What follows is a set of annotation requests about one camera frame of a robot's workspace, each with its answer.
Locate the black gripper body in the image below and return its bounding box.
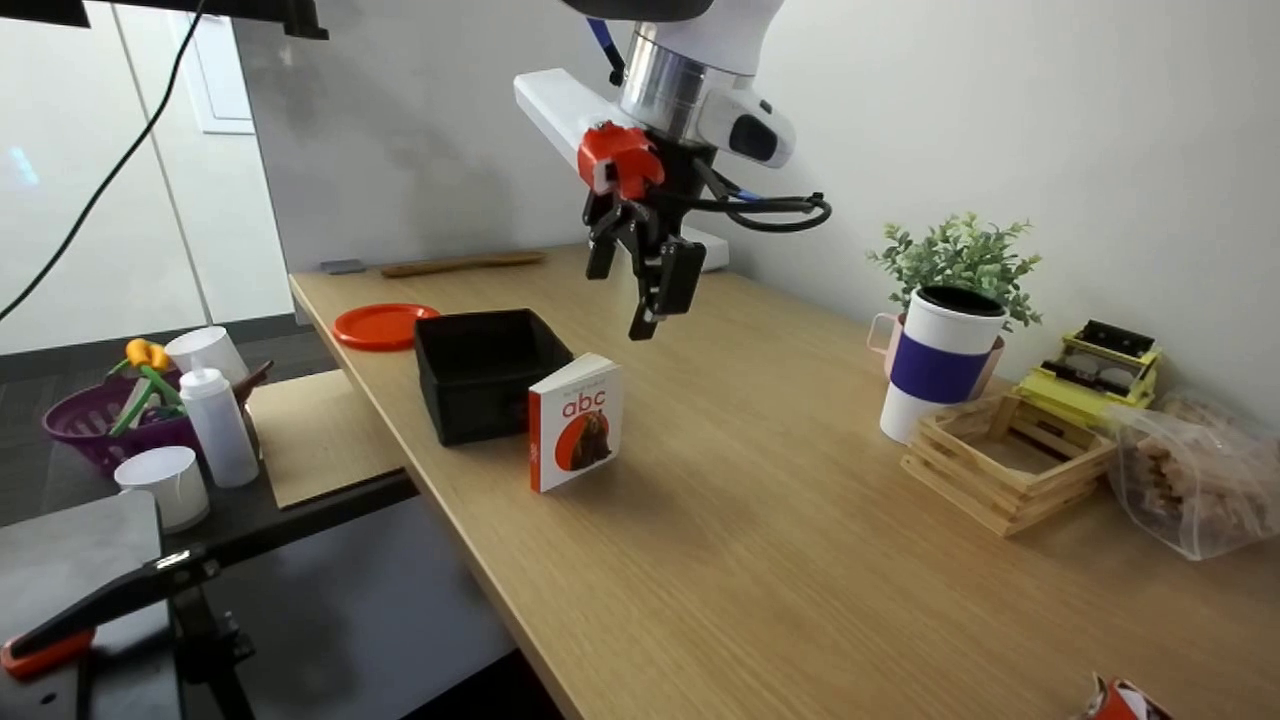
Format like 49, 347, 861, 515
579, 125, 698, 255

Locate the white orange abc book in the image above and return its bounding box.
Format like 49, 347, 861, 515
527, 351, 622, 491

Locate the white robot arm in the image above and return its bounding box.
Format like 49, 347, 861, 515
562, 0, 791, 338

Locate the black square box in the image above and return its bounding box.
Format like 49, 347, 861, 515
414, 308, 571, 442

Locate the orange plastic lid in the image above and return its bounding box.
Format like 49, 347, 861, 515
331, 304, 435, 351

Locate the white cup with blue band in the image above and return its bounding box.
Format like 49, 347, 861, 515
879, 282, 1005, 442

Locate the green plant in pink pot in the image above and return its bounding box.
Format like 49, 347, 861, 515
872, 211, 1040, 332

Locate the wooden board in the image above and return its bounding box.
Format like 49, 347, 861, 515
247, 371, 400, 506

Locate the small wooden crate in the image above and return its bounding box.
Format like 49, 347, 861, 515
905, 394, 1114, 534

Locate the white cup on side table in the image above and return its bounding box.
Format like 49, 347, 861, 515
164, 322, 247, 384

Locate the white plastic bottle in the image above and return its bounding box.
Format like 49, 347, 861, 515
181, 366, 261, 487

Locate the yellow black toy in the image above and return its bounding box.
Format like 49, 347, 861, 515
1017, 318, 1159, 432

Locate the white paper cup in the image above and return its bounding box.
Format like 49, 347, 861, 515
111, 442, 211, 531

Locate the purple bowl with vegetables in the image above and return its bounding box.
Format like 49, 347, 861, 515
38, 338, 195, 473

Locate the clear bag of snacks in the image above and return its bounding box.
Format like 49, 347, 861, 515
1110, 400, 1280, 559

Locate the small red white wrapper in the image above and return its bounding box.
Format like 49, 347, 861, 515
1083, 676, 1172, 720

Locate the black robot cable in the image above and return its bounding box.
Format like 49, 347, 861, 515
687, 135, 834, 241

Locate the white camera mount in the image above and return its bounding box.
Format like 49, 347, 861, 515
510, 69, 622, 175

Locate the black clamp with orange handle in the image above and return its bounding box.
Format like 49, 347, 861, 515
2, 473, 410, 720

